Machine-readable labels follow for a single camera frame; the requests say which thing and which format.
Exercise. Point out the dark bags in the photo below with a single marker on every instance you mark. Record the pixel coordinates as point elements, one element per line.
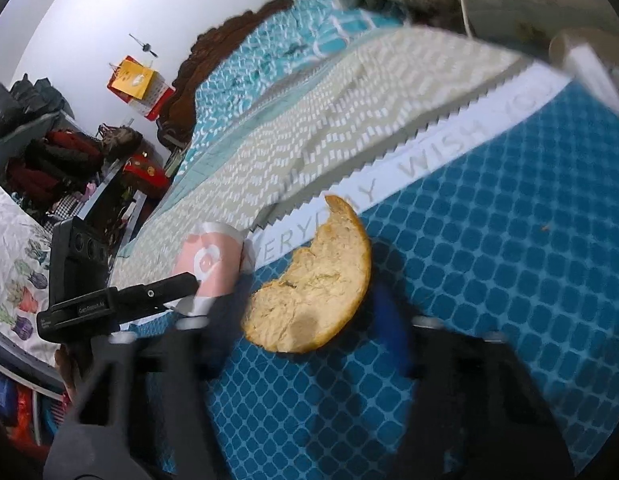
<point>19,105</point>

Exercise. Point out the red box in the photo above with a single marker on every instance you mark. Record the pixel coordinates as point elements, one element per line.
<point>147,172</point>

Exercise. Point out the beige chevron mat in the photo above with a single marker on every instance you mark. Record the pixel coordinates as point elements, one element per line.
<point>339,125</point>

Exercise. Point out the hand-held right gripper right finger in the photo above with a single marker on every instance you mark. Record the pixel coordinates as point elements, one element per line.
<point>397,332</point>

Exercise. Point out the pink white paper cup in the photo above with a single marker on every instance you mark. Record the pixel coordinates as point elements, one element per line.
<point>209,260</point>

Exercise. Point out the bitten bread piece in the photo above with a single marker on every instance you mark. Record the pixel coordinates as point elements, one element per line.
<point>309,295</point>

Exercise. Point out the brown bag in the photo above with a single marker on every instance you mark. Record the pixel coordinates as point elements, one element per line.
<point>119,142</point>

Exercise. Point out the cactus printed quilt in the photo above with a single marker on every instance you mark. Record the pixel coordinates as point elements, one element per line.
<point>14,260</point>

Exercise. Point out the carved wooden headboard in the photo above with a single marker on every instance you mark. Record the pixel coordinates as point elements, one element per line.
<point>184,95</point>

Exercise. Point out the yellow red wall calendar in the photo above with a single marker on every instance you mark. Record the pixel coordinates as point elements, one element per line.
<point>132,77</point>

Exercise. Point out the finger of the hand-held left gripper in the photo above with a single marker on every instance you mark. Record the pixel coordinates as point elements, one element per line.
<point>159,292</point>

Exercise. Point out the teal white patterned bedsheet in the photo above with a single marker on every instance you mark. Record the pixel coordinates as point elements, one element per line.
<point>259,65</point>

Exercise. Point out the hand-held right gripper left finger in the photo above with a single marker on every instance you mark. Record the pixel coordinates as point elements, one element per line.
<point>179,360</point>

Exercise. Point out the grey storage shelf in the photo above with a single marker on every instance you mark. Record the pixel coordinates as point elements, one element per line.
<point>4,152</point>

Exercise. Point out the pile of dark red clothes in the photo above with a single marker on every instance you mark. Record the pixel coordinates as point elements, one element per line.
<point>54,165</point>

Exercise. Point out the colourful stored bags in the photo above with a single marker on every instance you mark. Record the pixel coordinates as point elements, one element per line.
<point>14,405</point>

